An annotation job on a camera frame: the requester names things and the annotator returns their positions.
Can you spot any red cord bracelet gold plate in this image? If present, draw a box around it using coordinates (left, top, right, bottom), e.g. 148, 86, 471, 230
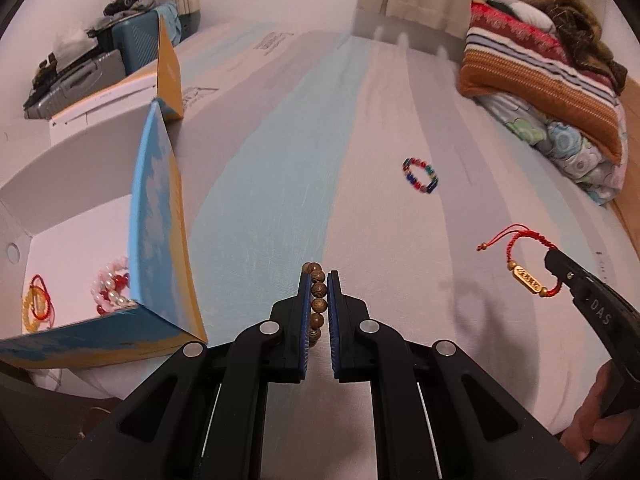
475, 223, 564, 299

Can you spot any pink white bead bracelet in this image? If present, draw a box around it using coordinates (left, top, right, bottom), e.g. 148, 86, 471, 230
90, 257, 130, 311

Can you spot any red bead bracelet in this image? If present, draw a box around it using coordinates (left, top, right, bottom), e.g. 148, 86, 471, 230
95, 271, 132, 317

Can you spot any brown wood green bead bracelet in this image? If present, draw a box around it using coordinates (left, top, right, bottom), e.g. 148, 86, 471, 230
301, 261, 328, 348

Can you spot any red cord bracelet gold tube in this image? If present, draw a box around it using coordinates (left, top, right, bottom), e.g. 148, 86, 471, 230
28, 274, 54, 324

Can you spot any yellow bead bracelet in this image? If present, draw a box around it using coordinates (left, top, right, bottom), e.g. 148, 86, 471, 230
20, 284, 42, 334

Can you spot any person's right hand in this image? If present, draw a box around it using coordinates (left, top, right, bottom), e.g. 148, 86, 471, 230
560, 361, 637, 462

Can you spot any wooden headboard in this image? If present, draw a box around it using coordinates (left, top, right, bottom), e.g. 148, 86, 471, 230
614, 81, 640, 252

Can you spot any floral quilt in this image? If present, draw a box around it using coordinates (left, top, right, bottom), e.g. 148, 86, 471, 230
475, 92, 628, 205

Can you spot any blue yellow cardboard box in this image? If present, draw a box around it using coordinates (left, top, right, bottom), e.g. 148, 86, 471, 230
1, 30, 206, 391

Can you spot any striped bed sheet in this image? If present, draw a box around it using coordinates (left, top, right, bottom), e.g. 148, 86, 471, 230
89, 19, 639, 480

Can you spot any striped orange pillow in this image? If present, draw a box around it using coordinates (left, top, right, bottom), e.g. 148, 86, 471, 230
459, 0, 623, 164

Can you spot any brown fuzzy blanket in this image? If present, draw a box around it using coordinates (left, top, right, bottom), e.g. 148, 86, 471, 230
527, 0, 628, 96

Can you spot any grey white pillow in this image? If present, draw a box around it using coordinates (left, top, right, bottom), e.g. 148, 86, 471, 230
487, 0, 555, 34

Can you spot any grey suitcase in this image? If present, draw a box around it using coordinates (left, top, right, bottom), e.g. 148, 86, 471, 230
24, 50, 126, 119

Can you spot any teal suitcase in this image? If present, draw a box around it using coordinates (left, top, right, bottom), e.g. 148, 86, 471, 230
111, 2, 182, 75

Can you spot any multicolour glass bead bracelet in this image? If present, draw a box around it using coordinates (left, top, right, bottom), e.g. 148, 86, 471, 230
401, 156, 442, 195

